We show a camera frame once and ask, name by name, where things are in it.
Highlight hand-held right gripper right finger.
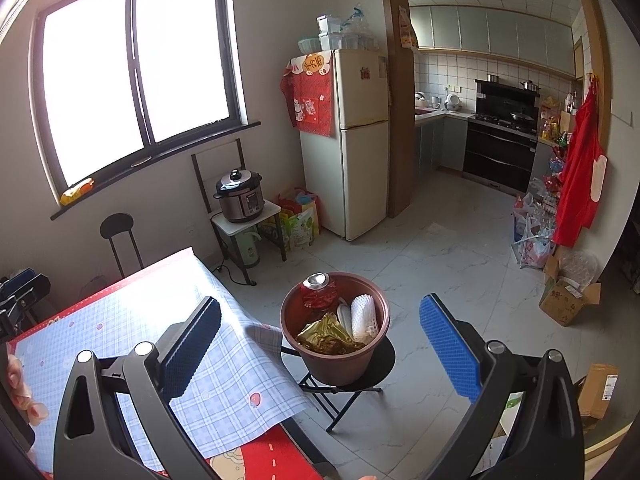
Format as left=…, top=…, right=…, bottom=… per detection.
left=419, top=292, right=586, bottom=480

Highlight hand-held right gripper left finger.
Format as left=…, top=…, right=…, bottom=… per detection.
left=52, top=296, right=223, bottom=480

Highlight white foam fruit net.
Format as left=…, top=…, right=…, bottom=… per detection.
left=350, top=295, right=379, bottom=340

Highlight brown plastic bucket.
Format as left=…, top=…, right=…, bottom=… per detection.
left=280, top=272, right=392, bottom=387

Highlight crushed red can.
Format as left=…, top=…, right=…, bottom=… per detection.
left=301, top=273, right=337, bottom=311

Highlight person's left hand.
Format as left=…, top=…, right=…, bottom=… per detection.
left=6, top=352, right=49, bottom=423

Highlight black folding stool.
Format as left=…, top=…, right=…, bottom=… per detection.
left=280, top=337, right=397, bottom=433

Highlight blue checked tablecloth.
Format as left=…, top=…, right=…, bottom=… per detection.
left=15, top=247, right=321, bottom=476

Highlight white green printed bag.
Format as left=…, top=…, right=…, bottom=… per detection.
left=492, top=392, right=526, bottom=463

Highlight yellow snack packet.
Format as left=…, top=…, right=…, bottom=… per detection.
left=60, top=177, right=96, bottom=206

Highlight black round stool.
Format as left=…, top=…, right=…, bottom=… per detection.
left=99, top=212, right=145, bottom=278

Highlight green kettle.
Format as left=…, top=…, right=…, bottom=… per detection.
left=234, top=230, right=263, bottom=270

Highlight open cardboard box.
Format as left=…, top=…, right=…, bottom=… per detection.
left=539, top=255, right=602, bottom=327

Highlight pile of plastic bags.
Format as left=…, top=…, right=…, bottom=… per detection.
left=512, top=157, right=566, bottom=271

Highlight yellow green gift bag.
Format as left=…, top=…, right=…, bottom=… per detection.
left=260, top=212, right=291, bottom=253

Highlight electric pressure cooker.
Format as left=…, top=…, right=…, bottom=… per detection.
left=214, top=169, right=265, bottom=224

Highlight small white table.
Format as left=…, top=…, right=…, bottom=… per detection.
left=210, top=200, right=288, bottom=288

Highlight brown cardboard box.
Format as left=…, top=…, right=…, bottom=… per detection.
left=577, top=364, right=621, bottom=420

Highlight green white shopping bag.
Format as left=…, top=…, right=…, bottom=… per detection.
left=287, top=207, right=321, bottom=249

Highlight red gift bag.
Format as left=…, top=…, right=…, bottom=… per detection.
left=277, top=187, right=321, bottom=216

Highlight black stove oven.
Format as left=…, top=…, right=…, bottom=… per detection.
left=462, top=114, right=540, bottom=195

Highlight dark window sill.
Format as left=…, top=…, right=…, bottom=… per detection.
left=50, top=120, right=262, bottom=221

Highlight grey lower cabinets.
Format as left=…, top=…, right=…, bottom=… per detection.
left=414, top=110, right=476, bottom=175

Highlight window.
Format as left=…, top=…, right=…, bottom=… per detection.
left=29, top=0, right=248, bottom=203

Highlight cream refrigerator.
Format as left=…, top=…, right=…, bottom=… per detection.
left=298, top=49, right=392, bottom=242

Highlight red apron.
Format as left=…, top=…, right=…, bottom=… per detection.
left=552, top=77, right=608, bottom=248

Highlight row of condiment bottles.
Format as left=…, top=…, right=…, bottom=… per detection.
left=539, top=94, right=577, bottom=147

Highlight black range hood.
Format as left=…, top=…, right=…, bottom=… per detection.
left=475, top=79, right=542, bottom=110

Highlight red printed cloth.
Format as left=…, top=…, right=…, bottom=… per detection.
left=280, top=51, right=335, bottom=137

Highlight upper kitchen cabinets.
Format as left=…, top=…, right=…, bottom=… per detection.
left=410, top=4, right=576, bottom=78

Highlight clear plastic bag bundle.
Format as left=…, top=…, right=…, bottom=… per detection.
left=340, top=6, right=383, bottom=51

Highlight white stacked containers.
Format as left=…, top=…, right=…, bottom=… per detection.
left=316, top=15, right=342, bottom=51

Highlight black power cable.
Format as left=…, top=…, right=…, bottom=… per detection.
left=212, top=257, right=251, bottom=287

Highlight black metal frame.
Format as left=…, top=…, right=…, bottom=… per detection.
left=191, top=138, right=247, bottom=221

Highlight wooden door frame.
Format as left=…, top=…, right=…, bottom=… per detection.
left=377, top=0, right=616, bottom=220

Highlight yellow wall hanging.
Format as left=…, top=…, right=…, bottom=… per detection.
left=398, top=6, right=420, bottom=50

